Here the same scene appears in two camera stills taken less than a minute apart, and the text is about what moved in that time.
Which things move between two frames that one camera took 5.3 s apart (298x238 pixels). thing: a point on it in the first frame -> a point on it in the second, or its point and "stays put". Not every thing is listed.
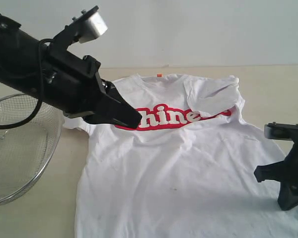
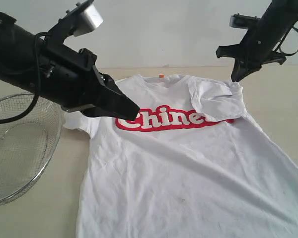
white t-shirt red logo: (186, 171) stays put
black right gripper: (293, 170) -> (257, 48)
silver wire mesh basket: (19, 155) stays put
